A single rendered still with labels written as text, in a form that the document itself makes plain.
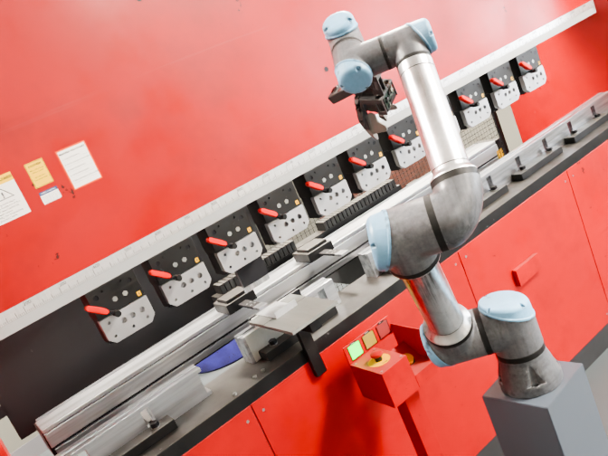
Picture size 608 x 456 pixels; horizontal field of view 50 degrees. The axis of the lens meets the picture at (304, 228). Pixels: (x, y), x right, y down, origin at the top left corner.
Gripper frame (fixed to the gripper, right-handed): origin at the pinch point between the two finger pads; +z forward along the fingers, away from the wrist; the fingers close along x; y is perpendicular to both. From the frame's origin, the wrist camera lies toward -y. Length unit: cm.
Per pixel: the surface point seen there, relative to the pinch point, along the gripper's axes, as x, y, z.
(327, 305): -36, -17, 40
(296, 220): -11, -39, 37
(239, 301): -37, -59, 54
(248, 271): -33, -46, 36
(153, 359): -67, -73, 45
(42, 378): -87, -108, 39
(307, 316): -42, -20, 38
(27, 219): -57, -72, -23
